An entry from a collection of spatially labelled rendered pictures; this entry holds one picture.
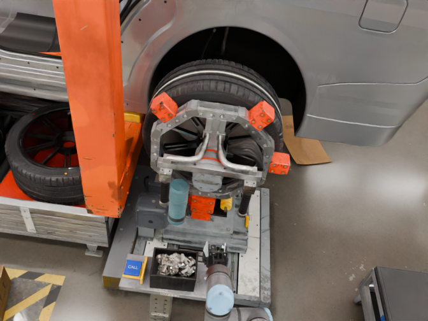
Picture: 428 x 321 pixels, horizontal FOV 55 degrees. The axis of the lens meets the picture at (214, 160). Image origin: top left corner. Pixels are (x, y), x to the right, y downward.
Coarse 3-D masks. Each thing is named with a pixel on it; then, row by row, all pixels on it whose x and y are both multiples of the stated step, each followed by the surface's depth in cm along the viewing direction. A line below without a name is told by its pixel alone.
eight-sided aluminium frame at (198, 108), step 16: (192, 112) 166; (208, 112) 165; (224, 112) 165; (240, 112) 167; (160, 128) 174; (160, 144) 186; (272, 144) 177; (176, 176) 201; (192, 192) 202; (208, 192) 201; (224, 192) 201; (240, 192) 199
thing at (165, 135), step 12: (192, 120) 183; (168, 132) 205; (180, 132) 188; (192, 132) 189; (228, 132) 186; (168, 144) 196; (180, 144) 194; (192, 144) 193; (228, 144) 191; (240, 156) 213; (228, 180) 206
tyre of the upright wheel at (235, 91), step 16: (192, 64) 182; (208, 64) 179; (224, 64) 180; (240, 64) 182; (176, 80) 178; (192, 80) 172; (208, 80) 170; (224, 80) 171; (240, 80) 175; (256, 80) 180; (176, 96) 171; (192, 96) 171; (208, 96) 170; (224, 96) 169; (240, 96) 169; (256, 96) 172; (272, 96) 185; (144, 128) 186; (272, 128) 179; (144, 144) 194
